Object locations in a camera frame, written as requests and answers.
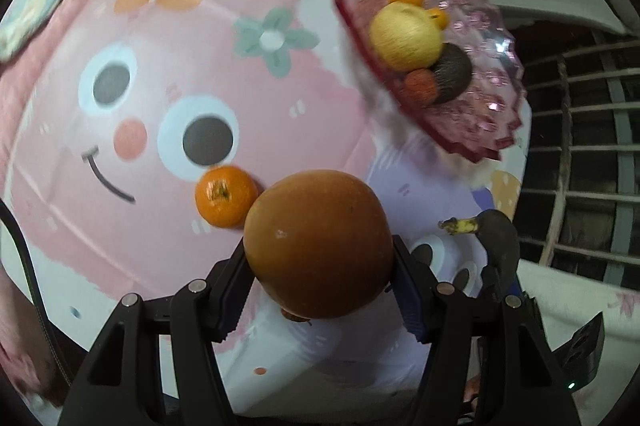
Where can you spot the dark avocado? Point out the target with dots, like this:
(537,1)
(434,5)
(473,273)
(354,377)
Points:
(455,73)

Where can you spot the small yellowish tangerine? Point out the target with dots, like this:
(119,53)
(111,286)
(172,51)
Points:
(439,18)

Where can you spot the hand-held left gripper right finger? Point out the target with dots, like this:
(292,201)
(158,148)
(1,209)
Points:
(410,301)

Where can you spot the pink blanket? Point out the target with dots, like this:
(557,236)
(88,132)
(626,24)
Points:
(30,55)

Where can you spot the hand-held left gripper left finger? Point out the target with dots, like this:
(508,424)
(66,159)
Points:
(235,291)

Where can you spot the yellow pear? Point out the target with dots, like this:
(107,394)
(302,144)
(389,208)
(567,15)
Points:
(405,38)

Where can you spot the blackened banana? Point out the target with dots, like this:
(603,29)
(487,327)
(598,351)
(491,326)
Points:
(500,236)

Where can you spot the metal window grille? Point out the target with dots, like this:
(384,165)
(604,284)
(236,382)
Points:
(575,155)

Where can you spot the pink plastic bowl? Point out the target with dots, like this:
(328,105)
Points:
(480,70)

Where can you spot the red apple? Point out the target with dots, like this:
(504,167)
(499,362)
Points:
(317,246)

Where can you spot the red lychee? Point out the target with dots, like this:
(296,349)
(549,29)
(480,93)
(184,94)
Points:
(420,85)

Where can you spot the cartoon printed tablecloth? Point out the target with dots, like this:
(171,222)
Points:
(150,216)

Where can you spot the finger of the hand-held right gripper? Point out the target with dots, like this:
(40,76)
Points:
(491,286)

